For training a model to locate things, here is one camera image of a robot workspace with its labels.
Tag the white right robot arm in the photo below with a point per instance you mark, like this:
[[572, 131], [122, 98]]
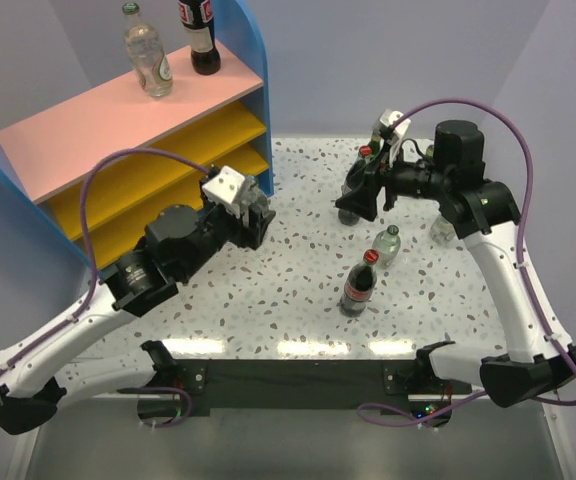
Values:
[[540, 355]]

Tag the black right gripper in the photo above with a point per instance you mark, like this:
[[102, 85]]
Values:
[[363, 199]]

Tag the green glass bottle left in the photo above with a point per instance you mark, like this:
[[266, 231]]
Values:
[[375, 143]]

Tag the clear soda bottle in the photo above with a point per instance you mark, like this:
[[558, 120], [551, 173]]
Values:
[[387, 243], [442, 231], [253, 199]]

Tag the blue shelf with coloured boards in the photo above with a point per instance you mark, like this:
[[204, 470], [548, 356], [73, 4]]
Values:
[[97, 167]]

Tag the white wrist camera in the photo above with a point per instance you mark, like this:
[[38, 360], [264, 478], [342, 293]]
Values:
[[225, 189], [393, 129]]

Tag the clear soda bottle shelved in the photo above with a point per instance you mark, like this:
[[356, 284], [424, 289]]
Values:
[[146, 53]]

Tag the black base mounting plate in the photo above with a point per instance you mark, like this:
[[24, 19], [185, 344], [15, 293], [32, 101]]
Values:
[[199, 386]]

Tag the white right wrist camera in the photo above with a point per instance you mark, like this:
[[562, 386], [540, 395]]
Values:
[[393, 129]]

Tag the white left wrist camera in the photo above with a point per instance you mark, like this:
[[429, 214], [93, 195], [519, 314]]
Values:
[[225, 189]]

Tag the cola bottle front centre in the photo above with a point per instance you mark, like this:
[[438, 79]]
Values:
[[359, 285]]

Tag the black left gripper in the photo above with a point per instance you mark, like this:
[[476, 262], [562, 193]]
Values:
[[251, 233]]

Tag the aluminium rail frame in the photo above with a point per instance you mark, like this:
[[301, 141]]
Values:
[[284, 434]]

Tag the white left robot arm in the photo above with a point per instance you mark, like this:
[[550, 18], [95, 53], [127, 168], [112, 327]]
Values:
[[40, 374]]

